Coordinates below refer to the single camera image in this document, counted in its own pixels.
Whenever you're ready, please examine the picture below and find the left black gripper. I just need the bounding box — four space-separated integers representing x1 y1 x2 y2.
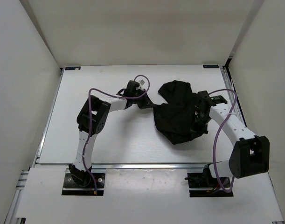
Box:
131 88 154 109

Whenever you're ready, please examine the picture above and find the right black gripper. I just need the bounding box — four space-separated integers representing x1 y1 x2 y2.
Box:
190 112 212 140

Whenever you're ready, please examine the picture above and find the black skirt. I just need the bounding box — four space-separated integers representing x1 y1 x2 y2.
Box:
153 80 208 145

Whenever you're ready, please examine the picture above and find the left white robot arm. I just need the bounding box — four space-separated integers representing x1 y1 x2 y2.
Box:
69 78 153 187

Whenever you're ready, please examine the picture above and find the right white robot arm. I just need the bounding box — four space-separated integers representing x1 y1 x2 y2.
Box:
193 91 270 187

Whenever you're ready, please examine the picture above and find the right blue corner label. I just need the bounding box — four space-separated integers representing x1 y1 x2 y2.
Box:
203 64 219 69

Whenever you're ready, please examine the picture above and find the blue corner label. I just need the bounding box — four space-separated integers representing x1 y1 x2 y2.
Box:
203 64 219 69
65 66 81 70

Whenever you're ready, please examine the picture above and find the left blue corner label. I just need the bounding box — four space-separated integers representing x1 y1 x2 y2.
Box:
65 66 81 70

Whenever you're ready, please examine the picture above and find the white front cover panel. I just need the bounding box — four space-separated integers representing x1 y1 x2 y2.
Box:
16 168 283 224

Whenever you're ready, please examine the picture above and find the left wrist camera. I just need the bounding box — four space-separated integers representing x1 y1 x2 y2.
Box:
124 80 140 97

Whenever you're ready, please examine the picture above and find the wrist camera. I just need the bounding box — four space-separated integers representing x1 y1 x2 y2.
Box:
197 91 211 101
124 80 140 97

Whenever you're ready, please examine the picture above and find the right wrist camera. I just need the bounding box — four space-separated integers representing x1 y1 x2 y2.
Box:
197 91 211 101

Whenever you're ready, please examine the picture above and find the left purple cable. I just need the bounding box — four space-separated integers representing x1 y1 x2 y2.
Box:
82 74 150 196

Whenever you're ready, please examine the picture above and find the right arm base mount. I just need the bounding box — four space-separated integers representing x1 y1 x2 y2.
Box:
185 173 234 198

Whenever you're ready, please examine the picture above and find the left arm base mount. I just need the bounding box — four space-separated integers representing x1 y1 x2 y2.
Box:
62 170 105 196

